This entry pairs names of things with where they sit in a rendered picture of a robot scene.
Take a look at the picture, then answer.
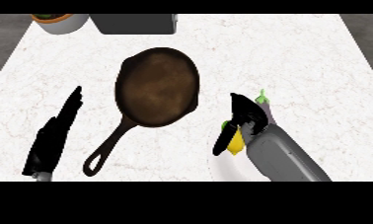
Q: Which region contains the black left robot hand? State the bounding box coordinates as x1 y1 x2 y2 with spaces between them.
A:
21 85 85 177

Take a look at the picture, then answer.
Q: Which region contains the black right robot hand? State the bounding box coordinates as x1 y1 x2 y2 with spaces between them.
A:
211 92 270 157

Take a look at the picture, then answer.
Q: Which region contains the purple eggplant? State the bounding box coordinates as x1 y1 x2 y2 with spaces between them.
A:
254 89 279 126

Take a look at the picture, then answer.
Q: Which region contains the dark grey appliance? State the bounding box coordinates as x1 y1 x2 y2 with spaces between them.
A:
89 14 181 36

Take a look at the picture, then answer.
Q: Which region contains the yellow lemon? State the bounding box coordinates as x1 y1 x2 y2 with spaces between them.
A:
226 128 247 157

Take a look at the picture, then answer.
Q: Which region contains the grey plant pot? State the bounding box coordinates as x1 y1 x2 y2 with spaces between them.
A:
32 14 91 36

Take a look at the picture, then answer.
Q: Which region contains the dark cast iron pan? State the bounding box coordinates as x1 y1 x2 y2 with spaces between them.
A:
82 46 201 178

